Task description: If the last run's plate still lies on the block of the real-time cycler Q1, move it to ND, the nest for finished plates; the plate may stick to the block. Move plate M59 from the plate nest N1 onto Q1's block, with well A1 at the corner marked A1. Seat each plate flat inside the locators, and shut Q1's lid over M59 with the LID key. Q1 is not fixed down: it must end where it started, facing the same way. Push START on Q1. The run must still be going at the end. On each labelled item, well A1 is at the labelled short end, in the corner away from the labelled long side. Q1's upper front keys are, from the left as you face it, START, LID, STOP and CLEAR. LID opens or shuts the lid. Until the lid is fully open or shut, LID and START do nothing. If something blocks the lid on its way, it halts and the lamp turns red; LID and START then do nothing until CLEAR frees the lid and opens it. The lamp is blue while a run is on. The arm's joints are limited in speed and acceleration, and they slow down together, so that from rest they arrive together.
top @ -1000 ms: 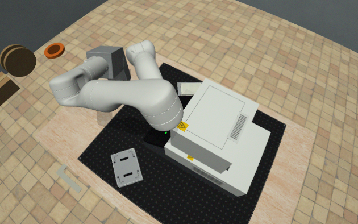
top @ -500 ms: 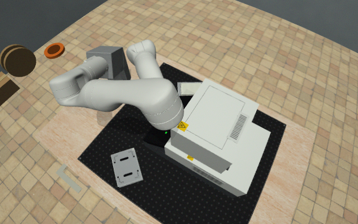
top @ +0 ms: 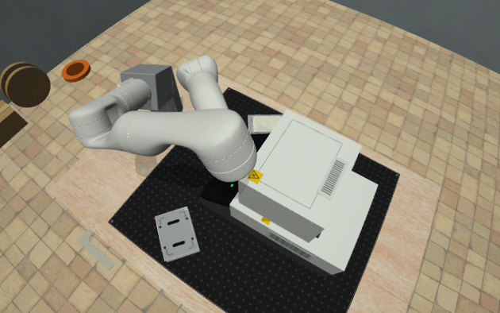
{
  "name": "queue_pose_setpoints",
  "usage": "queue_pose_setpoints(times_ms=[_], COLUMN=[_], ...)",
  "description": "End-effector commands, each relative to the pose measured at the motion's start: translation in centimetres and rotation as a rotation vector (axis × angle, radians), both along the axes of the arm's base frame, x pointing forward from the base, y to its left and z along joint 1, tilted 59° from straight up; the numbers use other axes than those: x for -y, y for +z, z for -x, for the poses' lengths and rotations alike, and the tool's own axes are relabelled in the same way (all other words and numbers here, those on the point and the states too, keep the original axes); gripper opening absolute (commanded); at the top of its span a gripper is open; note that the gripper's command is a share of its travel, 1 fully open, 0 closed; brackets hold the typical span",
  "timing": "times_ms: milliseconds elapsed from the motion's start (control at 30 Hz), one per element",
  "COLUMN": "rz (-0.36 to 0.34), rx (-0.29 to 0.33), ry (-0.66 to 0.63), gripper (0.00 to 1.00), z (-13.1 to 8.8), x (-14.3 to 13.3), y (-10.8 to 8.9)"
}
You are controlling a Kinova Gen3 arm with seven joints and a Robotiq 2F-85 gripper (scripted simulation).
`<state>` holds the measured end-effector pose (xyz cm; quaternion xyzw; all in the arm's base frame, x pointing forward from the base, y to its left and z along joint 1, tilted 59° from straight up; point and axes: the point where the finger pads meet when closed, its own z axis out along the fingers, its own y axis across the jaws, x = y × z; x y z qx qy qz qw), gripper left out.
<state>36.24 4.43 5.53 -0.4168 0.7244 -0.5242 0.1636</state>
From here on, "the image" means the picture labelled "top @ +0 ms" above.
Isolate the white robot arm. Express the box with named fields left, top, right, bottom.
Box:
left=68, top=55, right=257, bottom=182

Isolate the white thermal cycler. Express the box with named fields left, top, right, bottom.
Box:
left=199, top=109, right=378, bottom=277

